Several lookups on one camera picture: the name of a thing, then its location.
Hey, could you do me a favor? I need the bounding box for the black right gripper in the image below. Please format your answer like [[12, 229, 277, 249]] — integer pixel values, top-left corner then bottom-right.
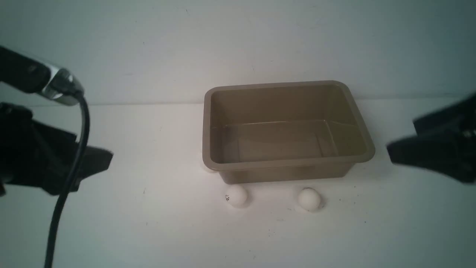
[[386, 95, 476, 184]]

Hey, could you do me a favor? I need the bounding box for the brown plastic bin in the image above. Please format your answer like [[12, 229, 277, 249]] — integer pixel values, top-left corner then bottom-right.
[[202, 81, 376, 184]]

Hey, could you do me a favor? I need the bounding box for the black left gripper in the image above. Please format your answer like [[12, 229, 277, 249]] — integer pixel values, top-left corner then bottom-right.
[[0, 102, 113, 197]]

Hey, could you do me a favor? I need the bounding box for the white table-tennis ball with logo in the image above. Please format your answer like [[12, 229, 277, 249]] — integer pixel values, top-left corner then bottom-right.
[[225, 184, 248, 208]]

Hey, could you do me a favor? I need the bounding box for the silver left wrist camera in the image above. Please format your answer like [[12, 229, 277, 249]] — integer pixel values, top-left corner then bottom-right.
[[0, 45, 85, 106]]

